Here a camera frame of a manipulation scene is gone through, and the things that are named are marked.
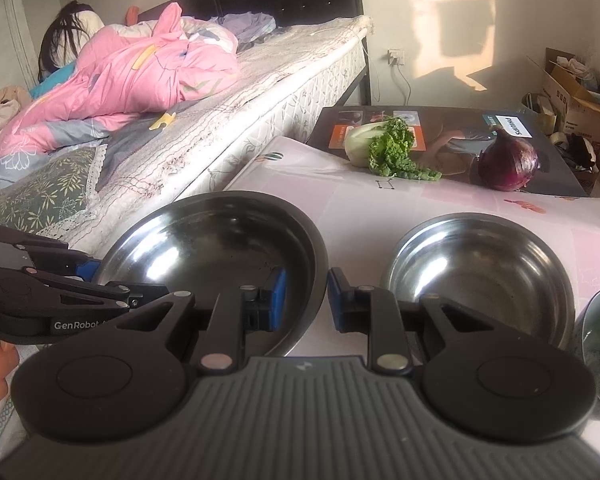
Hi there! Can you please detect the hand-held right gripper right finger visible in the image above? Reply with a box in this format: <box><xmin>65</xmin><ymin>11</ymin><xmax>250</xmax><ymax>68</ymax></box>
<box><xmin>328</xmin><ymin>267</ymin><xmax>486</xmax><ymax>375</ymax></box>

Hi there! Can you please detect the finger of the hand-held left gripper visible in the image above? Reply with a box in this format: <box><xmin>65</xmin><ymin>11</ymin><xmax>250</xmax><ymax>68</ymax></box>
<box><xmin>0</xmin><ymin>222</ymin><xmax>103</xmax><ymax>282</ymax></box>
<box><xmin>45</xmin><ymin>279</ymin><xmax>172</xmax><ymax>312</ymax></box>

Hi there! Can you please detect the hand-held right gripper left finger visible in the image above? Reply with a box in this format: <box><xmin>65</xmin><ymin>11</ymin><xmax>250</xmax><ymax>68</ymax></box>
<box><xmin>130</xmin><ymin>267</ymin><xmax>287</xmax><ymax>375</ymax></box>

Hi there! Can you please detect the large steel bowl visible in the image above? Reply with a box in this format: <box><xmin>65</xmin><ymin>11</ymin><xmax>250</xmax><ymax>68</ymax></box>
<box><xmin>99</xmin><ymin>190</ymin><xmax>329</xmax><ymax>358</ymax></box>

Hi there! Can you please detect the stainless steel bowl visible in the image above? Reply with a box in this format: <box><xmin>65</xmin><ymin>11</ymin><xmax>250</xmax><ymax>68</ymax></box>
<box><xmin>384</xmin><ymin>212</ymin><xmax>577</xmax><ymax>352</ymax></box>

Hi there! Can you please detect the green leaf-print pillow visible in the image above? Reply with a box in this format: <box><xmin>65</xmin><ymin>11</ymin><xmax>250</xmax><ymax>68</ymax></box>
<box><xmin>0</xmin><ymin>144</ymin><xmax>110</xmax><ymax>235</ymax></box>

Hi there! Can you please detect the pink checked tablecloth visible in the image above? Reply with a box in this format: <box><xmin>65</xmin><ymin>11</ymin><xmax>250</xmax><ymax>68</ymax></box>
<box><xmin>220</xmin><ymin>135</ymin><xmax>600</xmax><ymax>361</ymax></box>

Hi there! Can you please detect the green leaf lettuce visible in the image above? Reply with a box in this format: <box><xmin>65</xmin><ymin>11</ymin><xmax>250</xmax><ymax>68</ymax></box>
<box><xmin>344</xmin><ymin>116</ymin><xmax>443</xmax><ymax>182</ymax></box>

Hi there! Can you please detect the beige clothing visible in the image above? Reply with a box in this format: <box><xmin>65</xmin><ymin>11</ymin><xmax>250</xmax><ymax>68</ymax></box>
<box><xmin>0</xmin><ymin>85</ymin><xmax>32</xmax><ymax>142</ymax></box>

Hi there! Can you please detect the blue pillow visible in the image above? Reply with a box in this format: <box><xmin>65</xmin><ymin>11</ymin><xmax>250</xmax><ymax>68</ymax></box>
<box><xmin>29</xmin><ymin>62</ymin><xmax>77</xmax><ymax>99</ymax></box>

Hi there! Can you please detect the dark printed flat box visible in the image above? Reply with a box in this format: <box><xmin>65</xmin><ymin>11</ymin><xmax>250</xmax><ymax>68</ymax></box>
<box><xmin>305</xmin><ymin>106</ymin><xmax>588</xmax><ymax>198</ymax></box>

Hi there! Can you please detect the pink floral duvet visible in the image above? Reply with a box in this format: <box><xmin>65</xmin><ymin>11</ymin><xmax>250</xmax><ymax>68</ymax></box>
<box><xmin>0</xmin><ymin>2</ymin><xmax>242</xmax><ymax>197</ymax></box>

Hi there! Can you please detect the red onion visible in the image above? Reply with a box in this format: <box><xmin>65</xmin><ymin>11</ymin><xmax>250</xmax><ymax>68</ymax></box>
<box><xmin>477</xmin><ymin>128</ymin><xmax>539</xmax><ymax>192</ymax></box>

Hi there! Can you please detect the white quilted mattress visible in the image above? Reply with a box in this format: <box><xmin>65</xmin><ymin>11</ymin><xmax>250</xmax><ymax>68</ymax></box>
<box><xmin>60</xmin><ymin>15</ymin><xmax>372</xmax><ymax>253</ymax></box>

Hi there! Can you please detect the lavender cloth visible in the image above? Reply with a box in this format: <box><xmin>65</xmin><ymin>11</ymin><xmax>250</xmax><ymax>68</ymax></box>
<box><xmin>219</xmin><ymin>11</ymin><xmax>277</xmax><ymax>43</ymax></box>

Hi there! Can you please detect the open printed cardboard box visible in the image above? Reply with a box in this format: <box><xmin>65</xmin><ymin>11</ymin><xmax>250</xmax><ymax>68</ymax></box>
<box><xmin>527</xmin><ymin>47</ymin><xmax>600</xmax><ymax>147</ymax></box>

